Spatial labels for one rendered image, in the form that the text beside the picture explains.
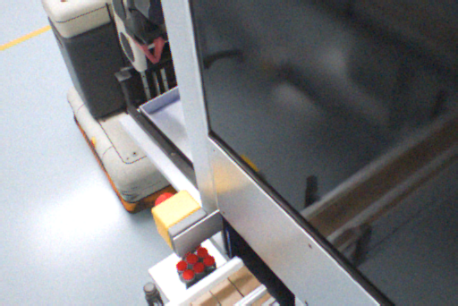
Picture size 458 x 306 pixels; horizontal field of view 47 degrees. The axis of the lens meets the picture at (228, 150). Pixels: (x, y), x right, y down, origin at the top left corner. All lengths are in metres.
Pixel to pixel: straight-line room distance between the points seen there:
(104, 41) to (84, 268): 0.86
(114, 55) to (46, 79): 1.00
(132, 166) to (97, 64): 0.40
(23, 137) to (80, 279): 0.88
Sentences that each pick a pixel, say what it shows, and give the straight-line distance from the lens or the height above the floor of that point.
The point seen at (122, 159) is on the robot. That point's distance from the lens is 2.04.
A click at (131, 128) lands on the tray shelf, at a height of 0.88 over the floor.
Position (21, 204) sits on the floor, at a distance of 2.43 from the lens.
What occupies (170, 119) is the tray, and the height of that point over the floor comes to 0.88.
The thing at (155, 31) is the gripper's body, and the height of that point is 1.12.
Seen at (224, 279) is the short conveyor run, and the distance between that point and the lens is 0.91.
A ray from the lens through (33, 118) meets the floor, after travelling 2.79.
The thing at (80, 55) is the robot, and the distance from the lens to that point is 2.00.
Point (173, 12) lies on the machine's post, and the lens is 0.66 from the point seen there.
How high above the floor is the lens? 1.75
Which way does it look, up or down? 48 degrees down
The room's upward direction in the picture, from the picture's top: 7 degrees counter-clockwise
